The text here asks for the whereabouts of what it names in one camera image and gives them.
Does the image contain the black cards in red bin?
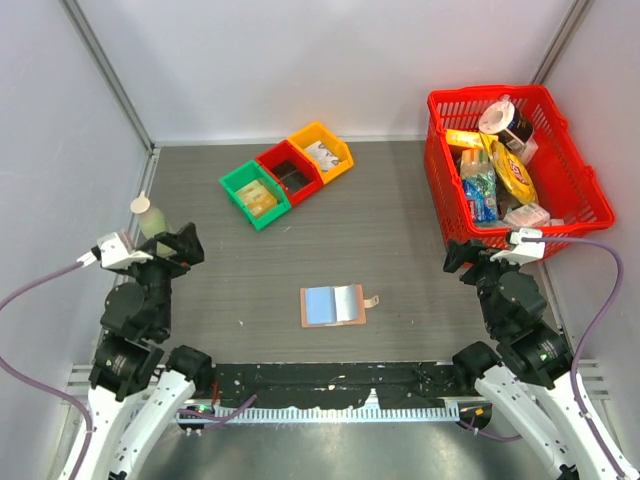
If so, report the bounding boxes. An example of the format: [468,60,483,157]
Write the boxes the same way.
[272,161,311,194]

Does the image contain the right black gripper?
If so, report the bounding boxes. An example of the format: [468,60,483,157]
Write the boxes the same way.
[443,236,524,333]

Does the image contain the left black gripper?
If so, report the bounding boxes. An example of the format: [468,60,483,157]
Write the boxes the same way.
[120,221,204,334]

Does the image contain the tan leather card holder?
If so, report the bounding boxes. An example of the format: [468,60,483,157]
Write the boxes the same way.
[300,284,380,328]

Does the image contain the dark labelled can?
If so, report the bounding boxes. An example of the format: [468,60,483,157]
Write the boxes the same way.
[498,106,534,151]

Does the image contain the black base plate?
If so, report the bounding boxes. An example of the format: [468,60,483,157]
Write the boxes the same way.
[214,362,478,410]

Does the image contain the green liquid squeeze bottle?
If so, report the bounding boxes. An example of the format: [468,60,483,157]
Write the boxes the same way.
[130,191,172,240]

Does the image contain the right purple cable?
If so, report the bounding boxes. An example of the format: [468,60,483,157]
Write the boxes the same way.
[459,236,626,479]

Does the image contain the white small box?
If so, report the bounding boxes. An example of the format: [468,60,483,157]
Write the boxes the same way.
[503,202,551,228]

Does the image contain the yellow chips bag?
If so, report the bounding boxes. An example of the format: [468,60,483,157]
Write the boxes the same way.
[490,141,538,205]

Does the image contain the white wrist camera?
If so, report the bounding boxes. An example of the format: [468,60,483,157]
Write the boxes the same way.
[490,227,545,265]
[77,231,153,271]

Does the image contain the white slotted cable duct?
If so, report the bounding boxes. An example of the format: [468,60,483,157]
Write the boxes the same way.
[229,402,460,425]

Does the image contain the green storage bin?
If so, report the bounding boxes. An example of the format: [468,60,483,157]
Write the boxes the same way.
[219,160,292,231]

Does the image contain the grey patterned card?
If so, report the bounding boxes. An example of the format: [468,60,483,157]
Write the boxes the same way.
[305,141,335,163]
[318,153,340,172]

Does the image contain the yellow snack packet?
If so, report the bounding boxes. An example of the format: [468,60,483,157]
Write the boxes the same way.
[445,129,499,150]

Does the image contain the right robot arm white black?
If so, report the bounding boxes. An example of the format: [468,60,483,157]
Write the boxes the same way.
[443,228,639,479]

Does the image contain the red plastic shopping basket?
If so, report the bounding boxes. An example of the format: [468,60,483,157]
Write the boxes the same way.
[424,85,615,249]

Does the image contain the yellow storage bin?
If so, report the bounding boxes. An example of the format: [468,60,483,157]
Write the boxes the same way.
[287,122,354,184]

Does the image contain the red storage bin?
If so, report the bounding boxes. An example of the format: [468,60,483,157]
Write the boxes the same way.
[256,140,324,207]

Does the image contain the yellow cards in green bin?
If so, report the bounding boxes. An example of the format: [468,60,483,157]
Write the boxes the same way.
[236,180,278,218]

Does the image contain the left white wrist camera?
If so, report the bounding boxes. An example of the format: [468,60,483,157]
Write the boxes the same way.
[77,231,153,271]

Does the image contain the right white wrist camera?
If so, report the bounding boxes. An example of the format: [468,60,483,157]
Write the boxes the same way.
[490,227,545,265]

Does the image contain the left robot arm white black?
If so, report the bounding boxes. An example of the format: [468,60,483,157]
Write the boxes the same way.
[59,222,214,479]

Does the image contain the blue snack bag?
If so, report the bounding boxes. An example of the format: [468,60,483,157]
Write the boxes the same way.
[459,149,499,224]

